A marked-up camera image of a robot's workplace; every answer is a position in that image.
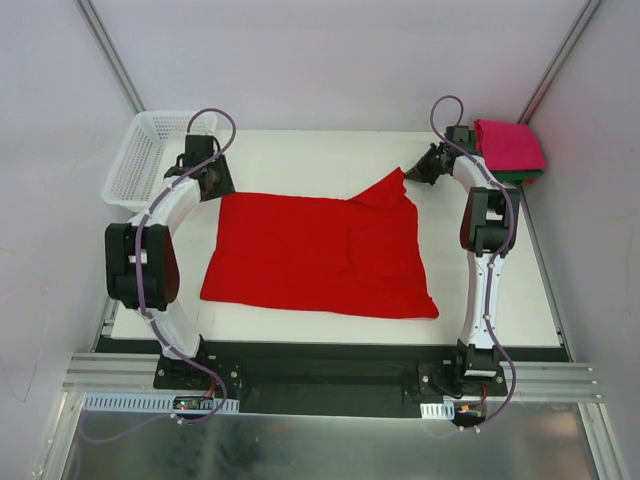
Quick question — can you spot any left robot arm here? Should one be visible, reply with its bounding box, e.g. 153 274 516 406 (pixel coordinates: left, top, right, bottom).
105 133 235 389

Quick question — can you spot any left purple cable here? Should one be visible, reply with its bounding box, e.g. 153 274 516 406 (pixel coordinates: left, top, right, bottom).
79 106 237 444

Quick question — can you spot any red t-shirt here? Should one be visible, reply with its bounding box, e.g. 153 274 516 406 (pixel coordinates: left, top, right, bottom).
200 169 439 319

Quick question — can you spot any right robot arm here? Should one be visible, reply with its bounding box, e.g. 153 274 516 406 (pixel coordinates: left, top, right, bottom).
405 125 520 399

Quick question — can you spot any left cable duct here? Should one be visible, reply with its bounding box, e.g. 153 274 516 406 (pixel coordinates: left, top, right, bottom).
84 393 240 415

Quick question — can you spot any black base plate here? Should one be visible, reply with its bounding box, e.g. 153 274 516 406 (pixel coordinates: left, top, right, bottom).
153 341 507 418

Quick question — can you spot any right cable duct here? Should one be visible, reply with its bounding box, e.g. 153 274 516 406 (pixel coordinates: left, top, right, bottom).
420 402 455 421

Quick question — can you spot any purple cable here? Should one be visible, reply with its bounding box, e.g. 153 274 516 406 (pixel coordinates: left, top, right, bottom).
430 95 519 436
79 106 237 444

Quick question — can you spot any white plastic basket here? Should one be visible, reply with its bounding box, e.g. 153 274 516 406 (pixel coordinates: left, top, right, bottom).
102 110 217 213

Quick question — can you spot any green folded t-shirt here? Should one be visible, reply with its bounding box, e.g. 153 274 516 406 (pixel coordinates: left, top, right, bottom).
493 169 544 187

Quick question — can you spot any pink folded t-shirt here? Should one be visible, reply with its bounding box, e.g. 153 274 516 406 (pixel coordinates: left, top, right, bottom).
474 119 547 171

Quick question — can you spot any cable duct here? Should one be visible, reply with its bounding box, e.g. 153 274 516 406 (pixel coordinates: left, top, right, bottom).
420 402 455 421
84 393 240 415

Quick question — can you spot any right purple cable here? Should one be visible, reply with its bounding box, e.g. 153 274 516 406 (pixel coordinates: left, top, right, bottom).
430 95 519 436

